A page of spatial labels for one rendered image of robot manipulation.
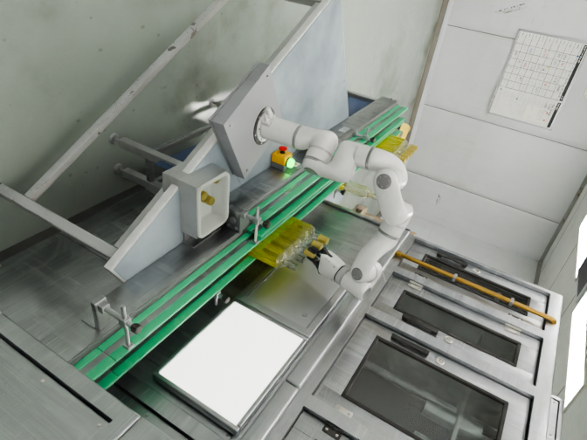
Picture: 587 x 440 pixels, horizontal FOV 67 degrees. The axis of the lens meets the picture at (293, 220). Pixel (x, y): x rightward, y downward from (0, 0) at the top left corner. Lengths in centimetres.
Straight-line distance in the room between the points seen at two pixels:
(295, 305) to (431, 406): 59
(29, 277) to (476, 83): 655
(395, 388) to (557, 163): 627
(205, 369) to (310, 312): 46
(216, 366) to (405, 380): 66
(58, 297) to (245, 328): 72
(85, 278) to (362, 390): 115
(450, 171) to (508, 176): 89
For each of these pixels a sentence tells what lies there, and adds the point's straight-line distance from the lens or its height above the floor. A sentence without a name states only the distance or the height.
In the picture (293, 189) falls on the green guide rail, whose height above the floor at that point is 93.
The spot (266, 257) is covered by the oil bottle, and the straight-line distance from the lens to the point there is 176.
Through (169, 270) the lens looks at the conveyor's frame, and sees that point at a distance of 162.
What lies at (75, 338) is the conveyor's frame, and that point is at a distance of 146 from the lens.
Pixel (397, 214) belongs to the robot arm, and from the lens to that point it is 151.
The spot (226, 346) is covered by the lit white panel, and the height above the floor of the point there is 110.
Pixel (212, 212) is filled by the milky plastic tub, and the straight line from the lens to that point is 177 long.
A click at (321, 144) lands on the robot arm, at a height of 109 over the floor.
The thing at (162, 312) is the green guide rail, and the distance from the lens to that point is 151.
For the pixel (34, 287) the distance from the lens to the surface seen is 198.
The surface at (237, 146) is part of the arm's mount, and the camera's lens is 168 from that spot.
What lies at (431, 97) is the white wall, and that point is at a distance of 762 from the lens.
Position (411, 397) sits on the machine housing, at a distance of 168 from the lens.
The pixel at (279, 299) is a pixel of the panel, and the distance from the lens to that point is 179.
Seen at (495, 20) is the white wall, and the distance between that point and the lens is 728.
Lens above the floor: 171
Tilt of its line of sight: 22 degrees down
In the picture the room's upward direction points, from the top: 114 degrees clockwise
